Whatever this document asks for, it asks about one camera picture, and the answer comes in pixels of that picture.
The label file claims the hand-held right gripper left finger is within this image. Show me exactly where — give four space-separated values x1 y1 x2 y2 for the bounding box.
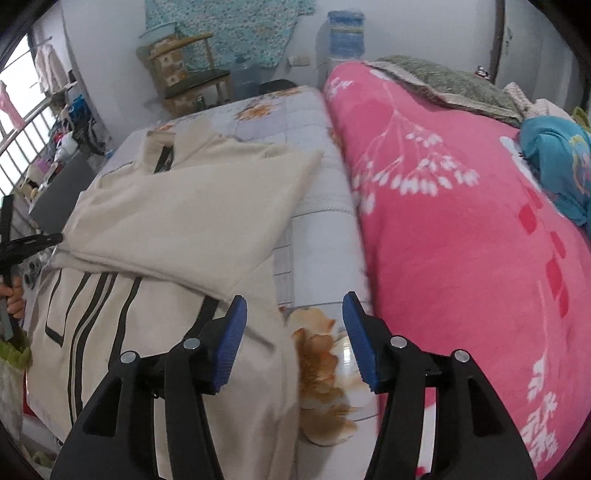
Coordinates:
50 294 249 480

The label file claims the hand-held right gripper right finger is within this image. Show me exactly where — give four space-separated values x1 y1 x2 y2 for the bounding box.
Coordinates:
342 291 539 480

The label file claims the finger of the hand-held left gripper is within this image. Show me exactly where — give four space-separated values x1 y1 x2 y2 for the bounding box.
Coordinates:
14 233 63 260

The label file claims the cream zip jacket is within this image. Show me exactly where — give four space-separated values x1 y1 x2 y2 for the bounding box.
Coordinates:
25 122 324 480

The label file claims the person's left forearm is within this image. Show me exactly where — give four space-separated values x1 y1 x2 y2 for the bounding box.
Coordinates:
0 339 32 370

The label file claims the pile of clothes and bags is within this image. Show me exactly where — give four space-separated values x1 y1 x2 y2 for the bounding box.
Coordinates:
46 83 107 158

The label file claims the person's left hand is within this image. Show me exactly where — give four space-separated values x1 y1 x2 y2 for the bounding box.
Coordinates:
0 277 25 320

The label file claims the grey board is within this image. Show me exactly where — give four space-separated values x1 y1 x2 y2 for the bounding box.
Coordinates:
30 152 100 232

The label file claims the metal railing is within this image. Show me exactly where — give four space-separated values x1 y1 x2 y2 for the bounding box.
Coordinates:
0 106 65 199

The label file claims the pink floral blanket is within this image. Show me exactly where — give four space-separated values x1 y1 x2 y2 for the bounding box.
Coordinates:
323 60 591 480

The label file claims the hanging pink garment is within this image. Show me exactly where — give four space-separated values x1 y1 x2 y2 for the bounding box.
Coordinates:
0 80 24 125

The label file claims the hanging pale coat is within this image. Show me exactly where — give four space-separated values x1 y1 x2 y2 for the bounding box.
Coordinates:
34 44 65 93

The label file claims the wooden chair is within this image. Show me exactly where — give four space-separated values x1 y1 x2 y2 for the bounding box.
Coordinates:
136 32 234 109

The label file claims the teal plastic basin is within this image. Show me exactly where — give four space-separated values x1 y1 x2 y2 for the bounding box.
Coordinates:
139 23 176 44

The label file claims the blue cartoon cloth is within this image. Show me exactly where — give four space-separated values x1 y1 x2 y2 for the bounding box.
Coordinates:
519 115 591 227

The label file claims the grey-green pillow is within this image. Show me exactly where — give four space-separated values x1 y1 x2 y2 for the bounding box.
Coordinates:
369 55 522 125

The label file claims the beige striped cloth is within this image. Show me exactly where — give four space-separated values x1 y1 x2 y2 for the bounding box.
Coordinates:
503 82 566 121

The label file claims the blue water bottle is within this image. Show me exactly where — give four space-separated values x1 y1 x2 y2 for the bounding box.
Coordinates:
328 10 365 61

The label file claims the white door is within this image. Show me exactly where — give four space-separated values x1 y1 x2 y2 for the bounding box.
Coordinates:
503 0 578 107

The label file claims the teal patterned wall cloth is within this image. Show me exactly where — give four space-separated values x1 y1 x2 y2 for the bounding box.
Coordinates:
145 0 317 68

